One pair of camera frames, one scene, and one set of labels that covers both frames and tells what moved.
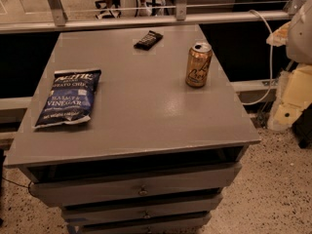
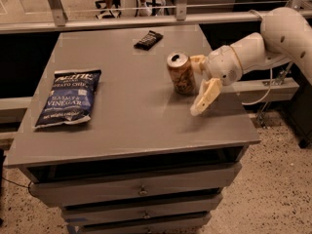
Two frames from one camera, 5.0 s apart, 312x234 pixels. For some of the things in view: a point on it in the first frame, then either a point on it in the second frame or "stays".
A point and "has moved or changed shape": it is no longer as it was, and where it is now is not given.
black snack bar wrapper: [149, 41] stays
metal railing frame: [59, 21] stays
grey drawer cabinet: [156, 154] stays
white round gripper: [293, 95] to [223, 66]
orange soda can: [198, 64] has moved or changed shape
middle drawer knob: [146, 214] stays
